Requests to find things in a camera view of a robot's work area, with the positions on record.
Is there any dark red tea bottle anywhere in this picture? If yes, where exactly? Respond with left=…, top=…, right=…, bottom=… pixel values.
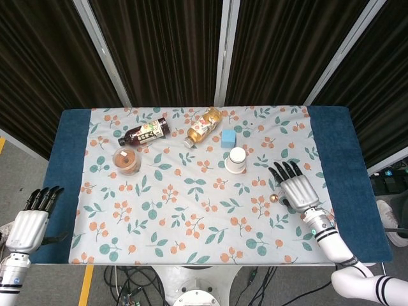
left=117, top=117, right=171, bottom=147

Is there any dark blue table mat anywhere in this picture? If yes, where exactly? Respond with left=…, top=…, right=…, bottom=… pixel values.
left=30, top=106, right=393, bottom=265

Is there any dark brown curtain panel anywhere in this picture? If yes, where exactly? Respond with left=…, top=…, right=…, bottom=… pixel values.
left=224, top=0, right=371, bottom=106
left=88, top=0, right=224, bottom=108
left=310, top=0, right=408, bottom=169
left=0, top=0, right=124, bottom=160

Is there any amber tea bottle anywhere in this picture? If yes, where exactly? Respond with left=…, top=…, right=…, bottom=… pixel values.
left=183, top=106, right=223, bottom=149

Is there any floral printed tablecloth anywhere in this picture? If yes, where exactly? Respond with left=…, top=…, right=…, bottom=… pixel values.
left=68, top=106, right=348, bottom=265

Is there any white partition post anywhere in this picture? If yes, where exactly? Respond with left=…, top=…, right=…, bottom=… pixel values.
left=213, top=0, right=240, bottom=107
left=71, top=0, right=133, bottom=108
left=303, top=0, right=381, bottom=106

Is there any black floor cable tangle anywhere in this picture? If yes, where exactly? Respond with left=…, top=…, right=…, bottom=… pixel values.
left=242, top=265, right=279, bottom=306
left=103, top=265, right=170, bottom=306

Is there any clear jar of rubber bands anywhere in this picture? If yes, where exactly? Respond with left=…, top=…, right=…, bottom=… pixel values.
left=112, top=147, right=142, bottom=177

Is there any white partition bottom rail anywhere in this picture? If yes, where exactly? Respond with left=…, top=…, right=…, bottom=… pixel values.
left=0, top=127, right=48, bottom=161
left=366, top=154, right=408, bottom=175

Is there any white paper cup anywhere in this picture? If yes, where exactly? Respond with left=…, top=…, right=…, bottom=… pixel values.
left=224, top=146, right=248, bottom=175

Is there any light blue foam cube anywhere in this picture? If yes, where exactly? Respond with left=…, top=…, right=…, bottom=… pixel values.
left=221, top=129, right=237, bottom=149

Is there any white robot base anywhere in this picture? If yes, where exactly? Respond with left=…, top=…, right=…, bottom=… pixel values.
left=152, top=264, right=244, bottom=306

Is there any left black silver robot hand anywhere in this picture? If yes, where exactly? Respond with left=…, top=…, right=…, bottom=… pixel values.
left=5, top=186, right=69, bottom=255

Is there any white sneaker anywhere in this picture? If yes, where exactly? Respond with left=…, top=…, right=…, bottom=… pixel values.
left=0, top=222, right=15, bottom=243
left=375, top=200, right=408, bottom=248

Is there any black equipment with cyan lights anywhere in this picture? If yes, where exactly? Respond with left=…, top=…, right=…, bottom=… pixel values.
left=369, top=161, right=408, bottom=196

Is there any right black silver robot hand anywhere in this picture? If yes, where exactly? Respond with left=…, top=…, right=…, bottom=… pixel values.
left=268, top=161, right=322, bottom=215

